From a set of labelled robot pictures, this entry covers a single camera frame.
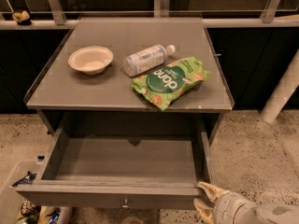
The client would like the grey drawer cabinet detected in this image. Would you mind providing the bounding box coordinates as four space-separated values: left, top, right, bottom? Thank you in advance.
24 17 234 132

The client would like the white diagonal pole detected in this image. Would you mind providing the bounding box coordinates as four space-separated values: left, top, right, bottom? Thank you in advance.
261 50 299 123

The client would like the clear plastic water bottle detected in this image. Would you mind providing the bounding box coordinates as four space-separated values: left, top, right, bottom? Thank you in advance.
123 45 176 77

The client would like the clear plastic bin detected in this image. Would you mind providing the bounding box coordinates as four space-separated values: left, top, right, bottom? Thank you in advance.
0 161 73 224

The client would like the grey top drawer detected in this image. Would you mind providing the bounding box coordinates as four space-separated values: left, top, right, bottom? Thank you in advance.
16 112 213 209

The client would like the small yellow black object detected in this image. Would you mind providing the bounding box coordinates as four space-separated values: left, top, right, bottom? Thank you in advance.
12 9 31 25

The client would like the metal railing frame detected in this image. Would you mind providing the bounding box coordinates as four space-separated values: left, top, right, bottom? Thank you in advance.
0 0 299 29

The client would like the green snack bag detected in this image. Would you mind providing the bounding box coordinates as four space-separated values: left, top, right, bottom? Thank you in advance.
131 57 211 111

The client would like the yellow snack bag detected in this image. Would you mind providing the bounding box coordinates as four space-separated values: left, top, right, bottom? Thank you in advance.
37 206 60 224

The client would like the white paper bowl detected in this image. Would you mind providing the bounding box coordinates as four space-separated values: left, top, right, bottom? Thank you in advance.
68 46 113 75

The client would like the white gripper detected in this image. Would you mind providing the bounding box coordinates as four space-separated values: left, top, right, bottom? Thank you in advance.
193 181 256 224

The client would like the dark blue snack bag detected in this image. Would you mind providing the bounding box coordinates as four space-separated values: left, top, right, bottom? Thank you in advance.
12 171 36 188

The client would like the brown snack bag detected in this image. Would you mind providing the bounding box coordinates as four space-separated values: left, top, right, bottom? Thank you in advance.
20 199 37 217

